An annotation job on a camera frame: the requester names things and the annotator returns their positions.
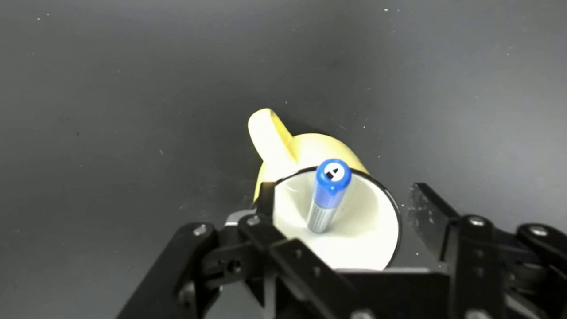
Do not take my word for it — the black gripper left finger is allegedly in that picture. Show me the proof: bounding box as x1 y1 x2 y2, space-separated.
118 180 357 319

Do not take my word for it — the blue capped marker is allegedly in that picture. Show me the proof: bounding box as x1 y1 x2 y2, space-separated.
306 155 355 233

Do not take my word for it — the yellow mug with white interior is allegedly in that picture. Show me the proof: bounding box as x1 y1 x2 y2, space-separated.
245 105 403 272

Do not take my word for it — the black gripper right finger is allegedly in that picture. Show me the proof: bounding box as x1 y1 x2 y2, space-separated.
412 182 567 319

